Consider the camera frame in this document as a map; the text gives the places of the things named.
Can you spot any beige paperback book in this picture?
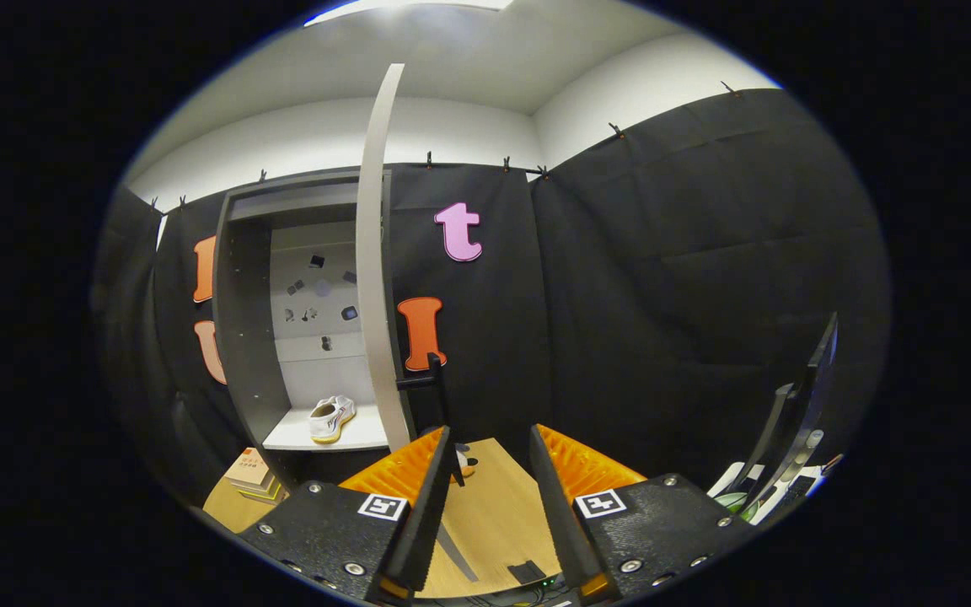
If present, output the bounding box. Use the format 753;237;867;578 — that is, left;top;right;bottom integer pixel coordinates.
224;447;271;488

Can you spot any beige shoe cabinet door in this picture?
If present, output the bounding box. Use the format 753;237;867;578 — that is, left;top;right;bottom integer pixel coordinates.
355;63;415;452

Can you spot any black door handle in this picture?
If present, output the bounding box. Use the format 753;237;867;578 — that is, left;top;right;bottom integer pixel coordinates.
395;352;465;488

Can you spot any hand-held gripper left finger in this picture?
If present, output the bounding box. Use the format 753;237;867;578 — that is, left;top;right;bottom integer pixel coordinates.
235;424;453;604

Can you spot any row of backdrop clips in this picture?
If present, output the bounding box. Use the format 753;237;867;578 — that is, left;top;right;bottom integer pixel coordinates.
148;80;741;210

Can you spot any black backdrop cloth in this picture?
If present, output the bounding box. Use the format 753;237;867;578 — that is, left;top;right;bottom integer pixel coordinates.
94;89;891;507

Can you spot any wide ceiling light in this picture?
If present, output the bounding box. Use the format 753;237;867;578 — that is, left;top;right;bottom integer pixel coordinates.
304;0;516;26

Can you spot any dark grey shoe cabinet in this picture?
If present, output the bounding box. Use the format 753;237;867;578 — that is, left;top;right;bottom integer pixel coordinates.
212;169;419;490

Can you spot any small black box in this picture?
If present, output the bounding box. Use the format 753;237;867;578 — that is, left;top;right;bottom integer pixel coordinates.
507;558;549;587

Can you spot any white shoe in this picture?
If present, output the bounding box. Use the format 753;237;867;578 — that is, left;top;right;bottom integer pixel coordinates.
308;395;357;444

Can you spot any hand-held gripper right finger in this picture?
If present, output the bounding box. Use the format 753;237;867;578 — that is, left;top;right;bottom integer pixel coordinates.
528;423;758;606

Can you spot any light grey cabinet shelf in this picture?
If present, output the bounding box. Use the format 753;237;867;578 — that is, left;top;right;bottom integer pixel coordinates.
262;403;391;452

